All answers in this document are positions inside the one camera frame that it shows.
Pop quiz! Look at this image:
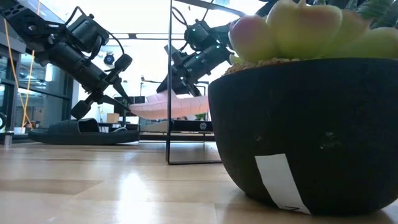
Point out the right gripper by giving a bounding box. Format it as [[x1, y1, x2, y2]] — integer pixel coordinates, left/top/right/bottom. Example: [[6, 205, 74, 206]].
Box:
[[156, 43, 233, 97]]

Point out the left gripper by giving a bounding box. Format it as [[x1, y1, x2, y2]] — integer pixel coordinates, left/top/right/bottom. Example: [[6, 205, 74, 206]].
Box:
[[46, 42, 138, 121]]

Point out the pink slide sandal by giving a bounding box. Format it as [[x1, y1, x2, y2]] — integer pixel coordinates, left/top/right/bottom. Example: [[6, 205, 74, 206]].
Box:
[[128, 90, 210, 121]]

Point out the black slide sandal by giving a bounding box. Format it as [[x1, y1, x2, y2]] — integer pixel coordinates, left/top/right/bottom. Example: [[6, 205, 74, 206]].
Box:
[[27, 117, 140, 146]]

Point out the round black ceiling spotlight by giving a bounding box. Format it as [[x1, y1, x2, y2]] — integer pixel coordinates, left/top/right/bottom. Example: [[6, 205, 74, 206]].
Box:
[[103, 52, 116, 66]]

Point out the small silver metal cylinder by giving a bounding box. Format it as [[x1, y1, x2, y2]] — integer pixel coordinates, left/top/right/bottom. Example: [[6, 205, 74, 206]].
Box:
[[3, 130, 15, 149]]

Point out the succulent plant in black bowl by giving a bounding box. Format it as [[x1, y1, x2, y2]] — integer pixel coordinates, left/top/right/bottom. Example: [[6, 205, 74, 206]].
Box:
[[207, 0, 398, 217]]

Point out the wooden shelf with black frame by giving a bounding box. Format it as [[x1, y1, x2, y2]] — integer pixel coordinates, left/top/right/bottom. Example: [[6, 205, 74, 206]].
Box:
[[136, 0, 246, 166]]

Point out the black metal table frame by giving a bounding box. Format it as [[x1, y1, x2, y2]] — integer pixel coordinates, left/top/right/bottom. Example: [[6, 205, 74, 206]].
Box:
[[0, 132, 216, 144]]

